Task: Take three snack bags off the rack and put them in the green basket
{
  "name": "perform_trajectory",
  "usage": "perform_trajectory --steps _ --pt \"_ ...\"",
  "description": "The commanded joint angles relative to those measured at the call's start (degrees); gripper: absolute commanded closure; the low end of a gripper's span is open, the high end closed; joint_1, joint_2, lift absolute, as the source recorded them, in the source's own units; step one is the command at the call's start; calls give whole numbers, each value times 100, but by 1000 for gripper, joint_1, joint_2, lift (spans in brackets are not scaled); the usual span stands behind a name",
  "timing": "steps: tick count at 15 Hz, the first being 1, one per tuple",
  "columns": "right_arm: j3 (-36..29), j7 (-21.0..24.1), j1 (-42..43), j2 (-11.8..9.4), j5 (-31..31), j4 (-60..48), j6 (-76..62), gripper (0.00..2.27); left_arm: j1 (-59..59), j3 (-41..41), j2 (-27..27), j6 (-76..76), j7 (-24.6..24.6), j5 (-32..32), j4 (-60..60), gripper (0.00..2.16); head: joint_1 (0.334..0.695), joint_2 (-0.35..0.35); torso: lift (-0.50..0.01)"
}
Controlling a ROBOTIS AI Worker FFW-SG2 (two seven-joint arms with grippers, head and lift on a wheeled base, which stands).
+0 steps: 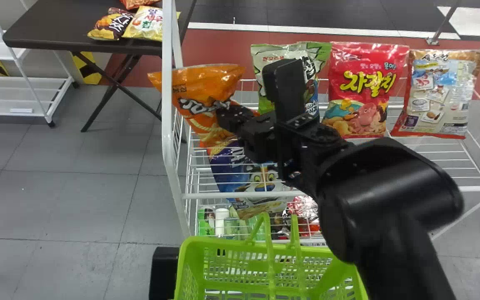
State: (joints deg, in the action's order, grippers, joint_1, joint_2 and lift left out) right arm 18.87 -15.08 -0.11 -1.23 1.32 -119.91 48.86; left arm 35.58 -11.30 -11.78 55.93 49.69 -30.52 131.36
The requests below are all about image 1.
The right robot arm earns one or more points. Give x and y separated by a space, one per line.
386 208

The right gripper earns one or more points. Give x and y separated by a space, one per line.
261 141

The green snack packet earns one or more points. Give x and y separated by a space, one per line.
265 58

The white shelf trolley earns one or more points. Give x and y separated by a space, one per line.
19 93

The red and silver snack packet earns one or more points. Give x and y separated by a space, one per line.
304 210

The green basket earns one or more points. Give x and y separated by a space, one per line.
223 266

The yellow and black striped post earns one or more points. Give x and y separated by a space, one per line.
86 68

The blue cereal bag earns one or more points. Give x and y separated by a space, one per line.
231 175

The small orange snack packet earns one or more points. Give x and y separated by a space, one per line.
136 3

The white and yellow snack packet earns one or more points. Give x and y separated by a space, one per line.
146 24

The black and yellow snack packet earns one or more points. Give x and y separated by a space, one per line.
111 26

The dark side table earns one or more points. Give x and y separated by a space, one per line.
56 29

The beige snack packet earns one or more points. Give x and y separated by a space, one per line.
440 96

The white bottle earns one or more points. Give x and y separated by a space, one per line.
221 221

